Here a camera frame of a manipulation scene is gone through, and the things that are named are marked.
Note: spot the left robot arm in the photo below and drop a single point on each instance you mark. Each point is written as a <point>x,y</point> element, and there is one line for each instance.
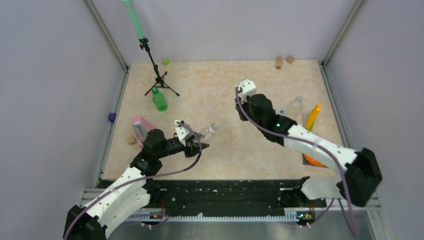
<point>134,189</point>

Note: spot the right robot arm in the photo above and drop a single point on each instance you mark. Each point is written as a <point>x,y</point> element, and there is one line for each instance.
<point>357,171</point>

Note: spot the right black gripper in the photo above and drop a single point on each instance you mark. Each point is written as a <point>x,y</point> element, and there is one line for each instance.
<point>243,116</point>

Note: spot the wooden block left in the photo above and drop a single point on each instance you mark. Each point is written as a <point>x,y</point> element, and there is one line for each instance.
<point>279,62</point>

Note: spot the yellow green block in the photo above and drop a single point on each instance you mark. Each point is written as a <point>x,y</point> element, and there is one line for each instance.
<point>312,117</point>

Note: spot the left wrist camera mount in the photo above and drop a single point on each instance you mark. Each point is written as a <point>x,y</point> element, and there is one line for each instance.
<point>183,132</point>

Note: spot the purple small object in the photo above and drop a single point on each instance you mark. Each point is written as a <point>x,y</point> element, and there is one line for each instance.
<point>112,117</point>

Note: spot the small wooden cube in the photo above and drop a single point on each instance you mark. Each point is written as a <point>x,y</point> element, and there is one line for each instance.
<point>131,140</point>

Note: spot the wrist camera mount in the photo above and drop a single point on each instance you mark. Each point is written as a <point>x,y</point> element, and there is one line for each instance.
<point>183,132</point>
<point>244,89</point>

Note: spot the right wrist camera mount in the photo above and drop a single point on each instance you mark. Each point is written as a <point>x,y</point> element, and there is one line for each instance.
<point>244,89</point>

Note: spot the orange tape dispenser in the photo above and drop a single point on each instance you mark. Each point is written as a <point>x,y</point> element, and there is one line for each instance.
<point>313,161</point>

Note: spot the pink toy toaster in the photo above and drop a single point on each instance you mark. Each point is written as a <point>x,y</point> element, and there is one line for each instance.
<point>141,127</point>

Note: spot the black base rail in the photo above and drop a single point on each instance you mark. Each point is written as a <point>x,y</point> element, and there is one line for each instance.
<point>228,199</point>

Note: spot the clear bottle blue-white cap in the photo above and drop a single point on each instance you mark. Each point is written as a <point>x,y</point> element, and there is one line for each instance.
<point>207,133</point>

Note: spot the wooden block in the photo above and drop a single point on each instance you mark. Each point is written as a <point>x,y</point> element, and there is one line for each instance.
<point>279,62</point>
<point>290,59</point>

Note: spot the green plastic bottle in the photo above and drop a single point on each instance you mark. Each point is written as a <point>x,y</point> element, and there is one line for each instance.
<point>159,100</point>

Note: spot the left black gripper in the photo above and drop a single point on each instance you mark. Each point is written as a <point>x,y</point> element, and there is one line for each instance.
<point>194,147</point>

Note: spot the black tripod green pole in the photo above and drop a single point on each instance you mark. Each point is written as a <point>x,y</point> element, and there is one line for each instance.
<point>144,45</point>

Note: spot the clear plastic bottle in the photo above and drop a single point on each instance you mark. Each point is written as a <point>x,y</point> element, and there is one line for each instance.
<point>294,108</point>

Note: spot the wooden block right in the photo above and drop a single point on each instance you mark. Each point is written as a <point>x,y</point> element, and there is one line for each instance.
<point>290,59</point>

